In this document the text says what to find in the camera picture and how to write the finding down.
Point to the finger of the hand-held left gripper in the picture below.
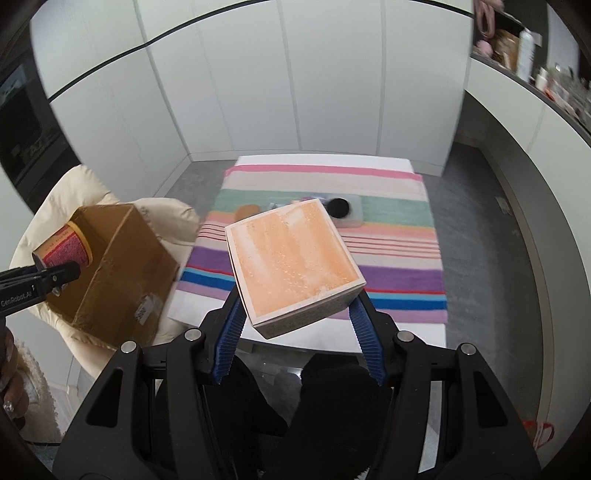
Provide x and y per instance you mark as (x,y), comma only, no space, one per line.
(62,273)

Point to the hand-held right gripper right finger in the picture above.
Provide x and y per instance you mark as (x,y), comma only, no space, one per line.
(368,341)

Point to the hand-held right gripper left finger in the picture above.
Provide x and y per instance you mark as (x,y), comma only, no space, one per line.
(229,341)

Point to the yellow can with red label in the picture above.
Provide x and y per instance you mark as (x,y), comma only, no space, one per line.
(64,244)

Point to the brown cardboard box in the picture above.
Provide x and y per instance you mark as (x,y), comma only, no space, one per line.
(124,267)

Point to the orange square box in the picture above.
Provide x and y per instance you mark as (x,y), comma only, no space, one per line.
(291,258)

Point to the person's left hand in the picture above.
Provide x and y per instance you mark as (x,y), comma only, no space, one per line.
(11,369)

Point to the striped colourful cloth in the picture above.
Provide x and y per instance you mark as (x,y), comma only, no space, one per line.
(392,277)

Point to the person's legs in black trousers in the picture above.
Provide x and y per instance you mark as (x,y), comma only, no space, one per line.
(332,415)

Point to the fluffy rug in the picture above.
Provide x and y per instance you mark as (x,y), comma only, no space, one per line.
(39,392)

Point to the cream padded armchair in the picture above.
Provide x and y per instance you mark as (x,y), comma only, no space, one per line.
(166,217)

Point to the brown round pouch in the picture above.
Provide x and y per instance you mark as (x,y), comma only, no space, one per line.
(247,212)

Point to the clear plastic container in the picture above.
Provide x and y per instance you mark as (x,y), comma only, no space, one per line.
(355,210)

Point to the black round lid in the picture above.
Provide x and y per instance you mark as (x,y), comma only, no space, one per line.
(338,207)

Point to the black built-in oven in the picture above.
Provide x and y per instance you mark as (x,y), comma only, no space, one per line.
(23,115)

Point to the grey socket plate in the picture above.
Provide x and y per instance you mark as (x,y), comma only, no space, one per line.
(503,205)

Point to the white tall cabinets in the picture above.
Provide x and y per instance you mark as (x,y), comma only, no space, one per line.
(277,83)

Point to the small pale bottle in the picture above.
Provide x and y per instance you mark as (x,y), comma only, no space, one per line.
(542,79)

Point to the pink soft toy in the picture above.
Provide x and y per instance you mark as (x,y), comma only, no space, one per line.
(484,47)

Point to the brown box on counter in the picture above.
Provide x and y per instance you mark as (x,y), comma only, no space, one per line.
(504,48)

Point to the white bottle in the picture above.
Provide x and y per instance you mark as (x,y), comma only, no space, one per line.
(525,53)

